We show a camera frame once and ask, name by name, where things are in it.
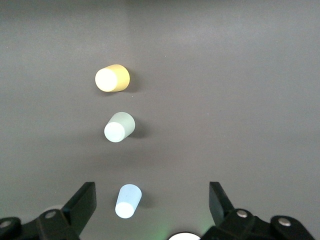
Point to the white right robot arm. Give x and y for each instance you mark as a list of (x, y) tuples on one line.
[(183, 237)]

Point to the yellow plastic cup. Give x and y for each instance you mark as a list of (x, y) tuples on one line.
[(112, 78)]

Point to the dark grey table mat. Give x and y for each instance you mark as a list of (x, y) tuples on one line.
[(225, 100)]

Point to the pale green plastic cup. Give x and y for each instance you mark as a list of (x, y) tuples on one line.
[(120, 127)]

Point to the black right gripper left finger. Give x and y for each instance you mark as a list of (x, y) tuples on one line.
[(80, 205)]

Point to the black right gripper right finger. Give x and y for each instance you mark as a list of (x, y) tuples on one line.
[(218, 202)]

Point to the light blue plastic cup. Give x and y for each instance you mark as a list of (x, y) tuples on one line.
[(128, 200)]

